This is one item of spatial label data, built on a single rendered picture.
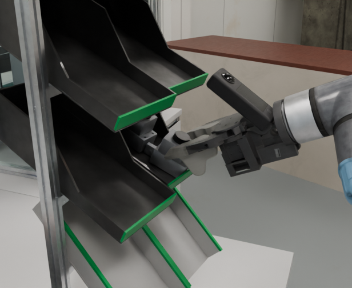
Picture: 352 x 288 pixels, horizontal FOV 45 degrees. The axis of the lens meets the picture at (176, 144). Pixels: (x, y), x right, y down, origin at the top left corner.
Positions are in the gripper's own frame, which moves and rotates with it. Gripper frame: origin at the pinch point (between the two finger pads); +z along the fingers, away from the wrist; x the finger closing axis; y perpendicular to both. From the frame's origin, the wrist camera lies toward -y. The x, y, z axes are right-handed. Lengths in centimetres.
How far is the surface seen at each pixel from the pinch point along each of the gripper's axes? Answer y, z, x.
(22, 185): 7, 83, 35
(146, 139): -2.7, 4.6, -0.6
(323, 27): 64, 39, 526
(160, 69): -12.6, -2.0, 3.0
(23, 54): -22.8, 0.9, -21.6
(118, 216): 2.3, 2.9, -18.6
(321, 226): 137, 38, 185
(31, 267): 19, 52, 0
